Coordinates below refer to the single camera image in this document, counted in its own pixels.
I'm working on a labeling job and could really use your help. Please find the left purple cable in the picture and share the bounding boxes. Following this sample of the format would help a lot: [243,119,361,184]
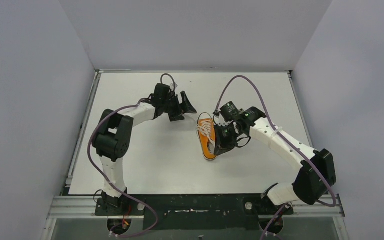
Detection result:
[87,73,176,239]

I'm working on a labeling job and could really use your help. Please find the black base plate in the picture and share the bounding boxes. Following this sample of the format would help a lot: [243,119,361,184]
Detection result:
[94,193,279,231]

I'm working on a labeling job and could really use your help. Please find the white shoelace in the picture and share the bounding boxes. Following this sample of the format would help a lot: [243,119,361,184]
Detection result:
[196,112,216,152]

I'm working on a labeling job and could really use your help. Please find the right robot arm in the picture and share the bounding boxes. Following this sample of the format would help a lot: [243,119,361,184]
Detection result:
[214,101,337,214]

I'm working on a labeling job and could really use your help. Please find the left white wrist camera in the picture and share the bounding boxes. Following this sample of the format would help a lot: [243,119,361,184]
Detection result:
[169,82,178,92]

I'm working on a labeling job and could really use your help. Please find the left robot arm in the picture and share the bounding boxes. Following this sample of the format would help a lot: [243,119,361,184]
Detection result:
[87,83,197,214]

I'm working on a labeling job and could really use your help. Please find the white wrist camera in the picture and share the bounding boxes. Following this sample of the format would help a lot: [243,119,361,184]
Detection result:
[212,114,229,130]
[169,82,178,92]

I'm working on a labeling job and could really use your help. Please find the orange canvas sneaker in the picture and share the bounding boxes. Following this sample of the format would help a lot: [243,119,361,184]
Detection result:
[196,112,217,161]

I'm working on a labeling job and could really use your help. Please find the aluminium frame rail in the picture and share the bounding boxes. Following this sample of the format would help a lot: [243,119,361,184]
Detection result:
[47,196,346,219]

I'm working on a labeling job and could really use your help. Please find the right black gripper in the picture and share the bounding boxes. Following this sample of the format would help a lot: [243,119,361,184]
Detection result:
[214,123,244,156]

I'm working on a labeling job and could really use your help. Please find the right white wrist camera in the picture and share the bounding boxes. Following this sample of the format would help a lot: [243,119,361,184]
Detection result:
[212,114,229,130]

